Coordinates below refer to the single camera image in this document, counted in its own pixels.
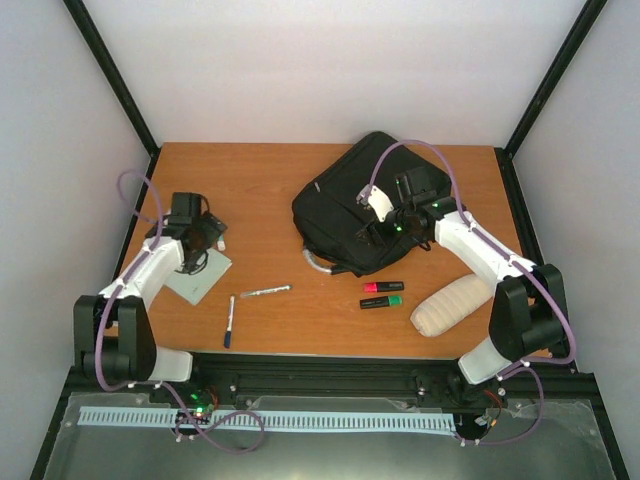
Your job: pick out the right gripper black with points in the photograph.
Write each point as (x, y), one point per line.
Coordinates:
(385, 240)

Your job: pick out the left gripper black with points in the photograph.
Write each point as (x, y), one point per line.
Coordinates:
(212, 228)

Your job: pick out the black student backpack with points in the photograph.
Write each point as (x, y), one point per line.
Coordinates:
(327, 216)

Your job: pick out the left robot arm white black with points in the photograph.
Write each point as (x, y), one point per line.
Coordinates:
(113, 338)

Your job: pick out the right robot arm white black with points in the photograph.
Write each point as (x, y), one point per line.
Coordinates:
(529, 306)

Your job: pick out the grey notebook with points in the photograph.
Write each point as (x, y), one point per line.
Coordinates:
(193, 287)

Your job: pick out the pink highlighter marker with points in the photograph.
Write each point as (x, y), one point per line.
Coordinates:
(383, 286)

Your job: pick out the green highlighter marker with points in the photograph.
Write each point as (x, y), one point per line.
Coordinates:
(381, 302)

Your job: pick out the clear silver pen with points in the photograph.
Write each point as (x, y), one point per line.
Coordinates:
(266, 291)

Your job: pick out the blue whiteboard marker pen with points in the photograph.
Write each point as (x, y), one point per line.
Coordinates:
(230, 318)

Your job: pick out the beige ribbed pencil pouch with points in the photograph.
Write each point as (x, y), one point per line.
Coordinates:
(448, 306)

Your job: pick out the green lit circuit board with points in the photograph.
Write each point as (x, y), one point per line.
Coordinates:
(205, 410)

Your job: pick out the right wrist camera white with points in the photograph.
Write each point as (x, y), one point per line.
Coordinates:
(375, 199)

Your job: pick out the light blue cable duct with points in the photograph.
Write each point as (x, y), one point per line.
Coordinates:
(272, 421)

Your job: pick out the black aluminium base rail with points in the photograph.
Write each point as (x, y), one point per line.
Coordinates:
(237, 379)

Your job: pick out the left black frame post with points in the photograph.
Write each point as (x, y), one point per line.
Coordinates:
(102, 55)

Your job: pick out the black frame post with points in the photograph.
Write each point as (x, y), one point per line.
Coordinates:
(577, 34)
(102, 55)

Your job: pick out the right black frame post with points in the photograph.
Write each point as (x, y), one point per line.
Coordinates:
(577, 34)

